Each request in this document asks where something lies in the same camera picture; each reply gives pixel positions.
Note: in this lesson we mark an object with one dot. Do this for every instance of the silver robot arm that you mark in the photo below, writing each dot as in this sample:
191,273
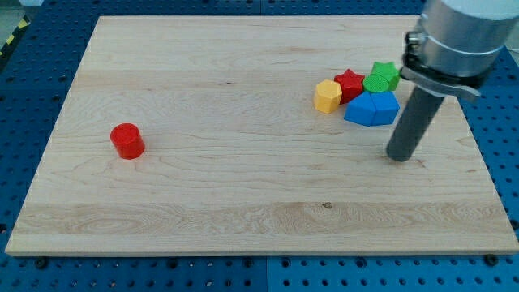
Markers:
454,44

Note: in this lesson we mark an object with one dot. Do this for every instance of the wooden board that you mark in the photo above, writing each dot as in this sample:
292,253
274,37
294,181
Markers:
237,160

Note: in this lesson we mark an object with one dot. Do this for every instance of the yellow hexagon block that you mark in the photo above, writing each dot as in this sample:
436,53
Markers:
327,96

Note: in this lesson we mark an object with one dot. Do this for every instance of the blue pentagon block left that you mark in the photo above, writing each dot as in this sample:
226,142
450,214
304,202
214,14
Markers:
361,110

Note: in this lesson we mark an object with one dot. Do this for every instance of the blue pentagon block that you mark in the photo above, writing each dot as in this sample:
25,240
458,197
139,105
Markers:
361,110
386,108

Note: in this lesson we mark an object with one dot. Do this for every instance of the red star block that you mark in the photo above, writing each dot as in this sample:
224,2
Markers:
351,85

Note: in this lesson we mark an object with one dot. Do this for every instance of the green cylinder block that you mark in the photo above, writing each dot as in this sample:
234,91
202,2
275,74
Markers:
375,83

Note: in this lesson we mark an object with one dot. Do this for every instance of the blue pentagon block right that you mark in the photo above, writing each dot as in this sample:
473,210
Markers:
386,108

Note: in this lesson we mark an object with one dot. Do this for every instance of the red cylinder block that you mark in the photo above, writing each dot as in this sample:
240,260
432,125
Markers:
127,141

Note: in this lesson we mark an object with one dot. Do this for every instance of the green star block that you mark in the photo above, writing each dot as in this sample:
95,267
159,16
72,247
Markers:
389,72

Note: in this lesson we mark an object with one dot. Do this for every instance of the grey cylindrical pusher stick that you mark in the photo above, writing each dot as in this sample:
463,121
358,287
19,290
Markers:
418,113

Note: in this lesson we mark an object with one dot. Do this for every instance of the yellow black hazard tape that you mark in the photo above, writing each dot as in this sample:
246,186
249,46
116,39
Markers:
13,40

